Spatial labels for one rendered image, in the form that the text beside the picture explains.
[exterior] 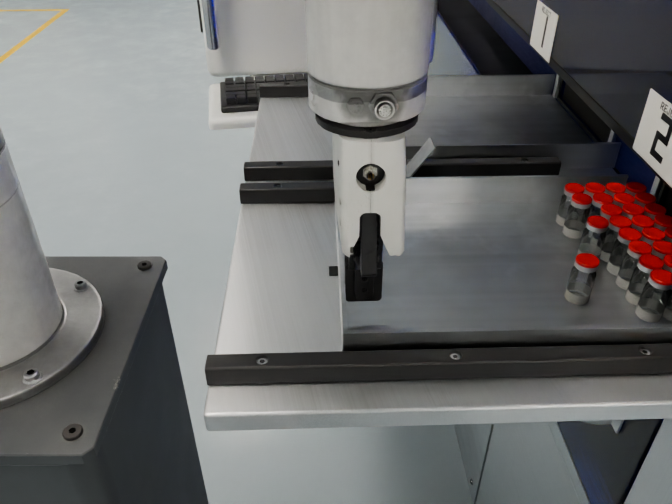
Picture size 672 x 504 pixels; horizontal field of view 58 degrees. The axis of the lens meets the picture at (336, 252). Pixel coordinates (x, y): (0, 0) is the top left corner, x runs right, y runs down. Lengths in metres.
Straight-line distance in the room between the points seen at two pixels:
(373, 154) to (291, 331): 0.20
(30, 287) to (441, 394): 0.35
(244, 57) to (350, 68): 0.97
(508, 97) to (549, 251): 0.44
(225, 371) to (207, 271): 1.63
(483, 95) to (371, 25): 0.68
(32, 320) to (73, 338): 0.04
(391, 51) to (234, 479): 1.25
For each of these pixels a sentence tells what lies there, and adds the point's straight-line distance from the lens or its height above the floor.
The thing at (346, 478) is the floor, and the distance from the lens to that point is 1.51.
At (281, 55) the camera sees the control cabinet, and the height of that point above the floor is 0.84.
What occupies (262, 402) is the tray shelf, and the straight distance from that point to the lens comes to 0.49.
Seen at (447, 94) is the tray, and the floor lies 0.88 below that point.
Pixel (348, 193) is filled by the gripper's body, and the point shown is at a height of 1.04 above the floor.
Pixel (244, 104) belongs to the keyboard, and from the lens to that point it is 1.18.
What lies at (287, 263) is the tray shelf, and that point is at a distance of 0.63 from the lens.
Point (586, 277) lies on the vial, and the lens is 0.59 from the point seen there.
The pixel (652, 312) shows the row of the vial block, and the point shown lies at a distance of 0.61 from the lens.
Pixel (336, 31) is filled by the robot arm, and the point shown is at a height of 1.14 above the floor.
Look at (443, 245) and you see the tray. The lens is 0.66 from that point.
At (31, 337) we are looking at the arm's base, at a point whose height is 0.89.
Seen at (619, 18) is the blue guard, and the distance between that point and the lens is 0.72.
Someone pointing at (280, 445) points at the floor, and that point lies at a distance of 1.57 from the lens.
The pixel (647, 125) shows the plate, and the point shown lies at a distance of 0.64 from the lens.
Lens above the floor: 1.25
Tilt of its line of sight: 35 degrees down
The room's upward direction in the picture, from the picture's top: straight up
